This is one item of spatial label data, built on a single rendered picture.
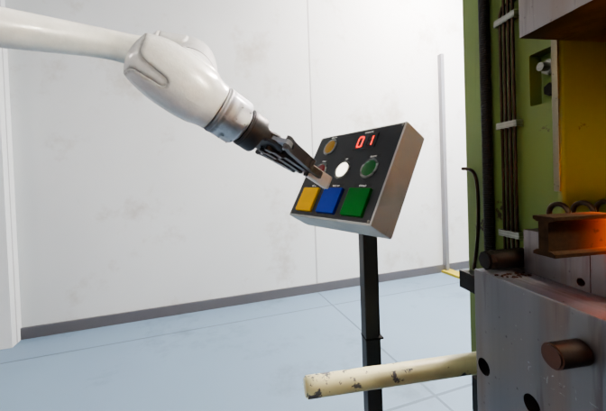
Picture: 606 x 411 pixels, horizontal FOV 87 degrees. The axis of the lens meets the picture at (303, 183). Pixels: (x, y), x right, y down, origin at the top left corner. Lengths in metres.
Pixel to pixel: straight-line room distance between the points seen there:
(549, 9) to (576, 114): 0.24
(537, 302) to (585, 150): 0.35
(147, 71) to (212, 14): 2.57
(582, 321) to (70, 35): 0.82
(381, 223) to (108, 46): 0.65
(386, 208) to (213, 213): 2.18
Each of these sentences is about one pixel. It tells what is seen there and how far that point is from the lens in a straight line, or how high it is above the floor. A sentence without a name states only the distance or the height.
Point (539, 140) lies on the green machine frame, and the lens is 0.77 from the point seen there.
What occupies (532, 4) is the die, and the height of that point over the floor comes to 1.31.
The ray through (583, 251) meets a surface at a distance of 0.47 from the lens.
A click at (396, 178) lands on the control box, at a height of 1.06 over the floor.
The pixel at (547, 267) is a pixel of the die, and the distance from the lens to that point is 0.58.
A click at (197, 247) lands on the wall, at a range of 2.84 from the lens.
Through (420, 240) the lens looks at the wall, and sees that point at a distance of 3.65.
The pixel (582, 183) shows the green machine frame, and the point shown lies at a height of 1.04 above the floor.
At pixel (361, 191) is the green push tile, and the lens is 0.78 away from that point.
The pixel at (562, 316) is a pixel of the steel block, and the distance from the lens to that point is 0.50.
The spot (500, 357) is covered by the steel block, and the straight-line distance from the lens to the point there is 0.60.
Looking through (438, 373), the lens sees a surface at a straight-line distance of 0.88.
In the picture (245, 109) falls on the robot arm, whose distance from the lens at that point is 0.59.
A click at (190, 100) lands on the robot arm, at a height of 1.20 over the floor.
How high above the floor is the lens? 1.07
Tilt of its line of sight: 1 degrees down
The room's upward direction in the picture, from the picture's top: 2 degrees counter-clockwise
